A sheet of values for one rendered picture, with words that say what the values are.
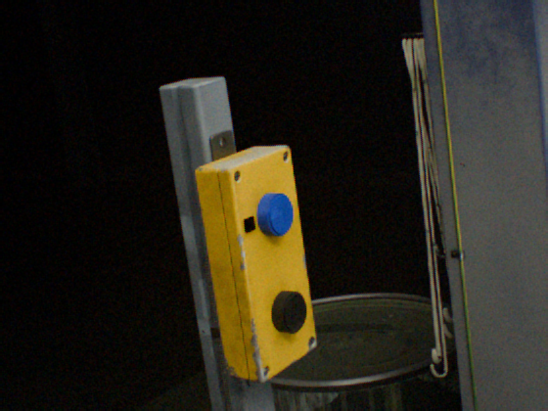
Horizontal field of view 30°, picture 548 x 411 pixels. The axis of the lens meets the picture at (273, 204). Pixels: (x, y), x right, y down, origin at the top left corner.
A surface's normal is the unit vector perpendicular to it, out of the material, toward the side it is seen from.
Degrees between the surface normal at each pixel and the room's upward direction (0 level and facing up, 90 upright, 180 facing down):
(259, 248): 90
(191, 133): 90
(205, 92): 90
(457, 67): 90
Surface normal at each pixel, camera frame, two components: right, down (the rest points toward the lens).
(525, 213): -0.58, 0.26
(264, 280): 0.80, 0.03
